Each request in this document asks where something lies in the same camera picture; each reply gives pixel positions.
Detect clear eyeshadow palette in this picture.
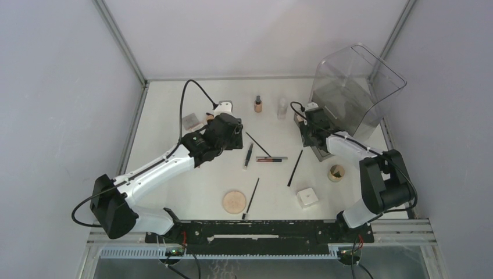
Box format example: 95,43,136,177
181,113,201,130

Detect clear acrylic organizer box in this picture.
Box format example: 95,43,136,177
293,43,408,163

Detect pink powder compact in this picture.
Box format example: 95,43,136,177
191,123,205,131

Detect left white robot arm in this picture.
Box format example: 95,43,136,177
90,113,243,242

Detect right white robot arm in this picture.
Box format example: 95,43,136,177
298,108,417,242

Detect black makeup brush right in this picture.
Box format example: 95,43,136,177
287,149,303,187

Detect black makeup brush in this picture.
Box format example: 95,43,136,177
287,149,303,187
241,178,260,220

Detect black makeup brush front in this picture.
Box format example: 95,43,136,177
241,178,260,220

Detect black concealer tube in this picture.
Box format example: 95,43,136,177
243,143,253,170

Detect silver and red lip pencils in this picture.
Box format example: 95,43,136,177
256,156,288,162

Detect foundation bottle with pump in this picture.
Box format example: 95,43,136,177
254,95,263,113

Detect clear plastic bottle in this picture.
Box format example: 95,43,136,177
277,97,288,120

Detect gold round jar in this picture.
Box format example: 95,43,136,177
327,164,345,183

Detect white cube box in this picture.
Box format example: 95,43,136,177
296,188,319,209

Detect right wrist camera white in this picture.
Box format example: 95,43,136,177
305,102,319,112

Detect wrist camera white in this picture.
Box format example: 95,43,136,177
305,102,319,112
213,101,233,116

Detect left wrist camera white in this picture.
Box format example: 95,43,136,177
213,101,233,116

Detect black mounting rail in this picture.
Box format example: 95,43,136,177
145,220,374,256

